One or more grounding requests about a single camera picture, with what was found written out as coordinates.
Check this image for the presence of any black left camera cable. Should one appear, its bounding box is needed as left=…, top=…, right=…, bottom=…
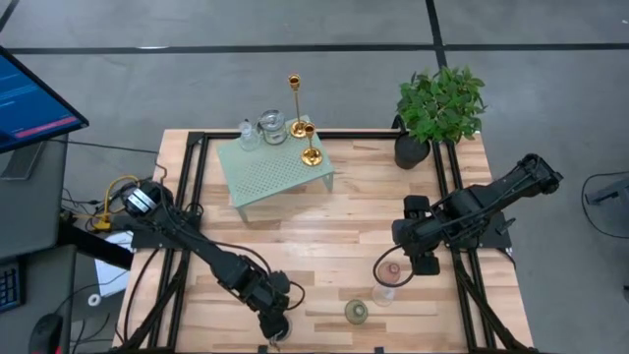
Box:
left=287, top=280, right=307, bottom=312

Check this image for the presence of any black camera cable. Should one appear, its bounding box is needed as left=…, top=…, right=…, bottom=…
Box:
left=287, top=280, right=307, bottom=312
left=372, top=244, right=415, bottom=290

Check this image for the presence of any silver candle jar white label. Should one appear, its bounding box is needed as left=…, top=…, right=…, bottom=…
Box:
left=256, top=108, right=289, bottom=147

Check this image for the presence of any clear glass candle holder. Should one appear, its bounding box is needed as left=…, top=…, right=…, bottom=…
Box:
left=238, top=119, right=260, bottom=152
left=370, top=283, right=397, bottom=309

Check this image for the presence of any yellow cable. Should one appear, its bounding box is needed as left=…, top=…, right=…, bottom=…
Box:
left=95, top=175, right=142, bottom=232

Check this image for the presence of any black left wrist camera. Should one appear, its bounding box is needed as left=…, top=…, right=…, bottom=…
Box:
left=258, top=311, right=292, bottom=341

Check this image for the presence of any black keyboard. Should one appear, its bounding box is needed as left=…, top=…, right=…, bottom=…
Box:
left=0, top=258, right=26, bottom=314

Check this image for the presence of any black computer mouse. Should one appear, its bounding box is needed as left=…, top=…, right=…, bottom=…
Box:
left=28, top=312, right=65, bottom=354

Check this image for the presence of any grey stand foot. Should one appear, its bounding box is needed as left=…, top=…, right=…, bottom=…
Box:
left=584, top=175, right=629, bottom=207

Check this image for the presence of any green perforated metal shelf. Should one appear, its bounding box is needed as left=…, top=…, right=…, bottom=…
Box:
left=214, top=115, right=336, bottom=223

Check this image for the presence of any black right camera cable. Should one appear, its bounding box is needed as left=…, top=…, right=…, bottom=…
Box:
left=372, top=244, right=415, bottom=290

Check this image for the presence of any short gold candlestick holder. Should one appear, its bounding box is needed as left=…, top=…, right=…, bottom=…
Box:
left=300, top=122, right=324, bottom=167

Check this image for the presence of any white paper sheet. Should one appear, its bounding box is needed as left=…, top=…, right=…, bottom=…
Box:
left=93, top=230, right=137, bottom=299

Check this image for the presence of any green potted plant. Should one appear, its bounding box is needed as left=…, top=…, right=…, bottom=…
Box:
left=392, top=64, right=488, bottom=171

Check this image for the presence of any green glass candle holder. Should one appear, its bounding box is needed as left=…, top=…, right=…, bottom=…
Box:
left=343, top=298, right=370, bottom=325

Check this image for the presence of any black aluminium table frame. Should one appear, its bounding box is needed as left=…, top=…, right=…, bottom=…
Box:
left=110, top=130, right=542, bottom=354

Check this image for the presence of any computer monitor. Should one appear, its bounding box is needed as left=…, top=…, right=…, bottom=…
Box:
left=0, top=44, right=90, bottom=181

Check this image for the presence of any tall gold candlestick holder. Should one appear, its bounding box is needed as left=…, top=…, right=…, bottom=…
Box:
left=287, top=73, right=309, bottom=139

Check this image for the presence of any pink glass candle holder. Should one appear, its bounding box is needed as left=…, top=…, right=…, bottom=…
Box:
left=375, top=260, right=402, bottom=286

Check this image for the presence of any dark grey desk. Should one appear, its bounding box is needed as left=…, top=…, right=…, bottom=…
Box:
left=0, top=132, right=80, bottom=354

